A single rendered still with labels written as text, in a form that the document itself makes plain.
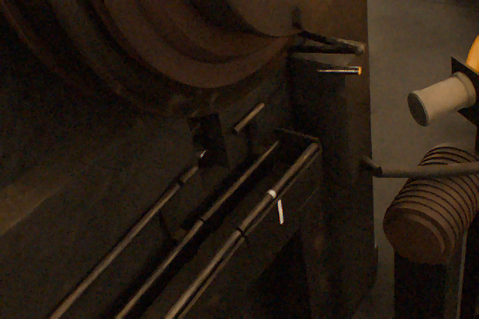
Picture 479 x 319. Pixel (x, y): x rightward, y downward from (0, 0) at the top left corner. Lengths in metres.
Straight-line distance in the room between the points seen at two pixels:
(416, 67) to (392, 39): 0.24
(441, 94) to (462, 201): 0.19
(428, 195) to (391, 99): 1.23
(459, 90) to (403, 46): 1.56
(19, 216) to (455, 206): 0.71
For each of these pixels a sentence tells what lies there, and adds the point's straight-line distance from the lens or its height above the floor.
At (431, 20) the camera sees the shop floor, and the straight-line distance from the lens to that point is 2.81.
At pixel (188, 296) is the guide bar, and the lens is 0.77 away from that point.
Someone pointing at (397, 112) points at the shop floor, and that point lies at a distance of 2.25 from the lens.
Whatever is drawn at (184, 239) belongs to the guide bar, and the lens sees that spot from 0.84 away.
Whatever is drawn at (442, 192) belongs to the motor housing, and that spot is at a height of 0.53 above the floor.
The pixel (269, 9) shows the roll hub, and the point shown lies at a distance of 0.59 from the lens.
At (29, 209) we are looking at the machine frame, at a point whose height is 0.87.
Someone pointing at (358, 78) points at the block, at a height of 0.76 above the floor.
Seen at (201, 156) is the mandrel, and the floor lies 0.75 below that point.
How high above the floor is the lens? 1.27
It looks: 37 degrees down
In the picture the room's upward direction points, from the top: 11 degrees counter-clockwise
